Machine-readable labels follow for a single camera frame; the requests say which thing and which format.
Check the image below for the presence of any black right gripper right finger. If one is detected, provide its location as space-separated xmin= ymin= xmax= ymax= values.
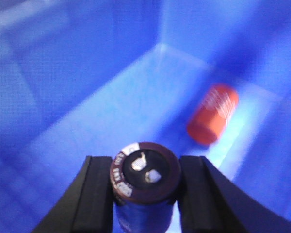
xmin=178 ymin=156 xmax=291 ymax=233

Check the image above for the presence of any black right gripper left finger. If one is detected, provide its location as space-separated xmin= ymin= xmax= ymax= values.
xmin=33 ymin=156 xmax=113 ymax=233

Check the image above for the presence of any dark brown cylindrical capacitor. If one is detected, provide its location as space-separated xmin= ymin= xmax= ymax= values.
xmin=110 ymin=142 xmax=181 ymax=233

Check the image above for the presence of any orange cylindrical capacitor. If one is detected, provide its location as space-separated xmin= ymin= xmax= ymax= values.
xmin=187 ymin=83 xmax=239 ymax=146

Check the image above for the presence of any blue bin interior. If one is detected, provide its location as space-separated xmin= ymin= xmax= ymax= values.
xmin=0 ymin=0 xmax=291 ymax=233

